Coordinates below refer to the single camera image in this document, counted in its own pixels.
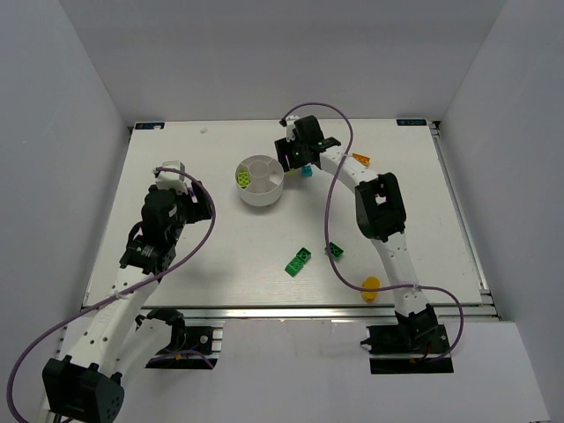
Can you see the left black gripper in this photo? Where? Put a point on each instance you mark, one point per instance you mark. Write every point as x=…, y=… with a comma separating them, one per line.
x=199, y=204

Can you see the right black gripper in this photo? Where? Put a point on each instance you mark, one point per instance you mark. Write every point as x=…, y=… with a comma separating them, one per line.
x=290, y=154

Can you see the lime lego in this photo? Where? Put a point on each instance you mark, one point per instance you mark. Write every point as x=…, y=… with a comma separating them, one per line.
x=243, y=186

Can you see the lime green lego brick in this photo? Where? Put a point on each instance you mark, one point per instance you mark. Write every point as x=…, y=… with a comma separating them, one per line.
x=243, y=178

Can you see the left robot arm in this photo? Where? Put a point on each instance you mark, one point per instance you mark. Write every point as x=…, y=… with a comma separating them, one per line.
x=88, y=384

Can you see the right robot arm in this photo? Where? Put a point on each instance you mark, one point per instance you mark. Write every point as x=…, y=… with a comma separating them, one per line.
x=379, y=210

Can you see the small cyan lego brick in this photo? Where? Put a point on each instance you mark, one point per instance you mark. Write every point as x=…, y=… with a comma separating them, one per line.
x=306, y=171

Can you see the white round divided container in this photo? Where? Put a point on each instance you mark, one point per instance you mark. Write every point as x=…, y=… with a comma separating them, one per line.
x=266, y=180

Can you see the orange lego brick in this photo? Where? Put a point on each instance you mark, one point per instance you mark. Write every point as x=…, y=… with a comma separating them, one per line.
x=362, y=159

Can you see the green stacked lego bricks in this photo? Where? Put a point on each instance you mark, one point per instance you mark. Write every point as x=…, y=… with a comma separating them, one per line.
x=298, y=262

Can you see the left blue corner sticker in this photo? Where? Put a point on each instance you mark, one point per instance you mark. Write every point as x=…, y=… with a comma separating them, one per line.
x=149, y=126

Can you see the blue corner sticker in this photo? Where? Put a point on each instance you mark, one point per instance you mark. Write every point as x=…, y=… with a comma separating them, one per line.
x=149, y=126
x=411, y=122

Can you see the dark green lego brick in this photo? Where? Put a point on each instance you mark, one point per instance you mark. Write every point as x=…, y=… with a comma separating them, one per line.
x=334, y=250

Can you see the right blue corner sticker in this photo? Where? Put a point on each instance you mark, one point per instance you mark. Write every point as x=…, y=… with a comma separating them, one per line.
x=411, y=122

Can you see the yellow round lego piece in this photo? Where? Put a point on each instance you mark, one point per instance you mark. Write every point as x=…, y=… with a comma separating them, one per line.
x=371, y=284

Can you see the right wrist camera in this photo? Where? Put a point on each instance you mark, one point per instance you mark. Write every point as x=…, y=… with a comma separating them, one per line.
x=288, y=123

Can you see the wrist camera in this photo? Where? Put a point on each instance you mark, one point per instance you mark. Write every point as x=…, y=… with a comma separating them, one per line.
x=171, y=180
x=288, y=123

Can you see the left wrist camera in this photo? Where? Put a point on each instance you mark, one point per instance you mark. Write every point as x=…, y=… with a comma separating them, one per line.
x=171, y=180

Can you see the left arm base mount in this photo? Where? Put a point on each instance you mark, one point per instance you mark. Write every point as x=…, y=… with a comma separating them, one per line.
x=190, y=347

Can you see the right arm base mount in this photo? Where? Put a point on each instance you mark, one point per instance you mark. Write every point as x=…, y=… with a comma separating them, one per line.
x=416, y=345

